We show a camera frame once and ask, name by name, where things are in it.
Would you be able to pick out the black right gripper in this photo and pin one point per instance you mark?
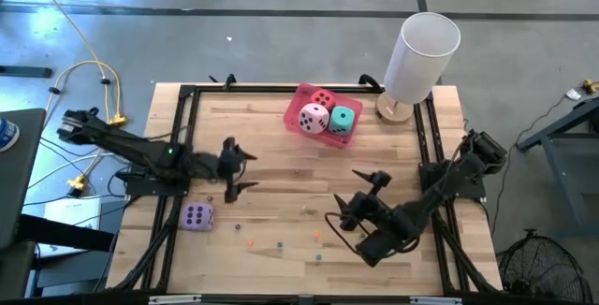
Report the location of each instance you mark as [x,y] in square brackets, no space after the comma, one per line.
[367,207]

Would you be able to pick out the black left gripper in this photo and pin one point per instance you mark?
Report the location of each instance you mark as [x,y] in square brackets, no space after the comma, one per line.
[231,169]

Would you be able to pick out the pink translucent plastic bin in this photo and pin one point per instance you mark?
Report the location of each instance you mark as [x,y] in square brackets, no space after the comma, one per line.
[339,140]

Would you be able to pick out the large purple plush die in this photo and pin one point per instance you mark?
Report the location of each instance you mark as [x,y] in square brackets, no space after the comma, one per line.
[199,216]

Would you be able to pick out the large teal plush die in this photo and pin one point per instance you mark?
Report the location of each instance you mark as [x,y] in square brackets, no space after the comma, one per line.
[341,120]

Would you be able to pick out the large pink plush die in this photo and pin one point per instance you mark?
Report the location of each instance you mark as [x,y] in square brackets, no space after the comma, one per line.
[312,118]

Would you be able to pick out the large red plush die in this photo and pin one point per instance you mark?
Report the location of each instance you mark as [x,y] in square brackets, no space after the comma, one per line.
[323,98]

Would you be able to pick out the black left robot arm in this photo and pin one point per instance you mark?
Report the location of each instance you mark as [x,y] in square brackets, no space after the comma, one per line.
[131,148]

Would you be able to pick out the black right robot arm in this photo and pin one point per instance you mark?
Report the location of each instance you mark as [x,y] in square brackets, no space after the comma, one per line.
[444,188]

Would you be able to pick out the white shade wooden lamp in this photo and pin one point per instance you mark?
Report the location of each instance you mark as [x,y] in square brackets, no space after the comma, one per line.
[421,57]

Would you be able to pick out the white box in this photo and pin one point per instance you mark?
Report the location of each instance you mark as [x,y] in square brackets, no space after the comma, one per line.
[70,211]

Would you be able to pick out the black desk crossbar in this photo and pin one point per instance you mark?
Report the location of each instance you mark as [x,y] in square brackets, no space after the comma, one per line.
[65,235]

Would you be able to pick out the black floor fan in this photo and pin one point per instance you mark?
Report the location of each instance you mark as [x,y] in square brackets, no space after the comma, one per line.
[538,267]

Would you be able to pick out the dark metal side table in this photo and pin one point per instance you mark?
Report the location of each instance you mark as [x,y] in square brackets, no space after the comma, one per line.
[568,174]

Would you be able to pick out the black desk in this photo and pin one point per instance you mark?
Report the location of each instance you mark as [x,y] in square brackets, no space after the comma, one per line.
[21,178]

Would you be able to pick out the small white tag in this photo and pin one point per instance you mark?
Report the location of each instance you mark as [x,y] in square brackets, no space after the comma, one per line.
[572,93]

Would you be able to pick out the black floor bar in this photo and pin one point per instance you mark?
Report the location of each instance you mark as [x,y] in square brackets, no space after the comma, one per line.
[25,72]

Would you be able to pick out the small yellow object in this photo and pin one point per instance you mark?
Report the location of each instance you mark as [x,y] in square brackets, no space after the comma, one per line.
[590,85]

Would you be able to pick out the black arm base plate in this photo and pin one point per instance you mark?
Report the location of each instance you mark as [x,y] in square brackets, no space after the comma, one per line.
[154,190]
[475,190]

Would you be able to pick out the white table bracket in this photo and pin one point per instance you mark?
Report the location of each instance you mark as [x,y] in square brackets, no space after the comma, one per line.
[435,300]
[174,299]

